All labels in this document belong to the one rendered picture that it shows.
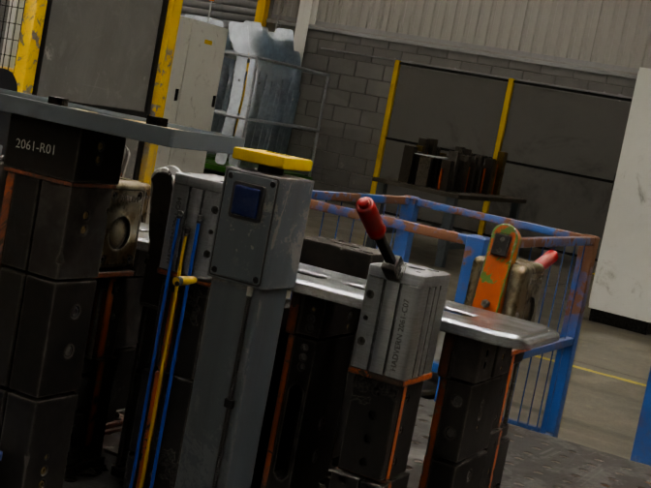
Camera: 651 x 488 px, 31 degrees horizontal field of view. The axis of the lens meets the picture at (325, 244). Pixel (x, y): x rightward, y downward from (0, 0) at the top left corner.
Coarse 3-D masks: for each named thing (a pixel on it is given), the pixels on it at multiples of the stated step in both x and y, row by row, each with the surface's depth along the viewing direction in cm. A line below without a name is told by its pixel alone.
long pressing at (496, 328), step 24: (144, 240) 155; (312, 288) 144; (336, 288) 144; (360, 288) 153; (456, 312) 147; (480, 312) 149; (480, 336) 134; (504, 336) 133; (528, 336) 138; (552, 336) 143
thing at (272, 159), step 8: (240, 152) 116; (248, 152) 116; (256, 152) 116; (264, 152) 116; (272, 152) 120; (248, 160) 116; (256, 160) 116; (264, 160) 115; (272, 160) 115; (280, 160) 114; (288, 160) 115; (296, 160) 116; (304, 160) 118; (264, 168) 117; (272, 168) 117; (280, 168) 117; (288, 168) 115; (296, 168) 117; (304, 168) 118
